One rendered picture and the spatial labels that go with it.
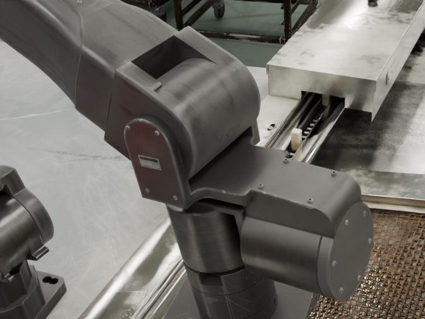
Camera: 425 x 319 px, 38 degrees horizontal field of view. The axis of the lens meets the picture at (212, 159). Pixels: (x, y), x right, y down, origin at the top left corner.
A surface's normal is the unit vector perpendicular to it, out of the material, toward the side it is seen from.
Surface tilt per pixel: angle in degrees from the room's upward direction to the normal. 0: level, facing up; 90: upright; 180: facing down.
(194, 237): 90
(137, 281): 0
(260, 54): 0
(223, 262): 86
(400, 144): 0
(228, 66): 29
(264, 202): 90
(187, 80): 10
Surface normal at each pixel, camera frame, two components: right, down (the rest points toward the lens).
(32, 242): 0.81, 0.28
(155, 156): -0.58, 0.51
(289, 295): -0.22, -0.84
